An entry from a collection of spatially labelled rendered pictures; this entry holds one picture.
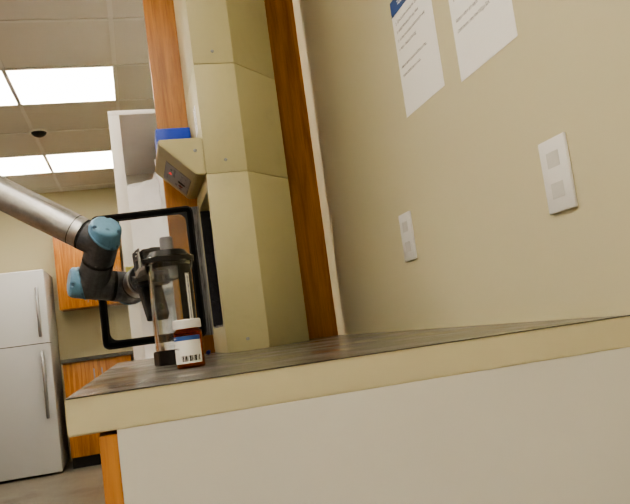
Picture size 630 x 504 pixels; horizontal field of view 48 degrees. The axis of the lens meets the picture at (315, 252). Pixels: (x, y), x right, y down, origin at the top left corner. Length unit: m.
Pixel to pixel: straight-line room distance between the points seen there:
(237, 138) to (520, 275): 0.94
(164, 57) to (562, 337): 1.74
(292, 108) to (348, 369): 1.64
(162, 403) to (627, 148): 0.67
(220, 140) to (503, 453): 1.26
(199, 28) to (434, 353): 1.37
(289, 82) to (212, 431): 1.75
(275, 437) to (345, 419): 0.08
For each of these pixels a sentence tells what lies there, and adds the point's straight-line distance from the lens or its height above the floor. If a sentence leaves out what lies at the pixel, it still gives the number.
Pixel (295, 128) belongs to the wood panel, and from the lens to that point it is 2.37.
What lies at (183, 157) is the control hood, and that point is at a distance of 1.91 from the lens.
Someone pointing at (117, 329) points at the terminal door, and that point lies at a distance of 2.19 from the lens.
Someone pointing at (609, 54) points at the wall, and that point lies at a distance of 1.07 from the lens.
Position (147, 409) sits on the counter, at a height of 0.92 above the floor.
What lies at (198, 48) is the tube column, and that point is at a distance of 2.01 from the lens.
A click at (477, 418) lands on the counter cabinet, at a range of 0.89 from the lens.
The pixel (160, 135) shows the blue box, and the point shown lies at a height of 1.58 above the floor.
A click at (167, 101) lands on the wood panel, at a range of 2.34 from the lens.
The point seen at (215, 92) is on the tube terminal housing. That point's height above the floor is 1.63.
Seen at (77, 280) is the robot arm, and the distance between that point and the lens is 1.78.
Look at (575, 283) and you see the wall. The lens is 1.15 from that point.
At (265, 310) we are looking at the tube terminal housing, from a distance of 1.87.
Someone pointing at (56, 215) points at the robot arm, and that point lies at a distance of 1.75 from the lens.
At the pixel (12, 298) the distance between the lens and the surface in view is 6.82.
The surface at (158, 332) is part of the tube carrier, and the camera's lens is 1.52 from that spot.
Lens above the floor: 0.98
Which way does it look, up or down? 6 degrees up
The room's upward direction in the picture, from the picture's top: 8 degrees counter-clockwise
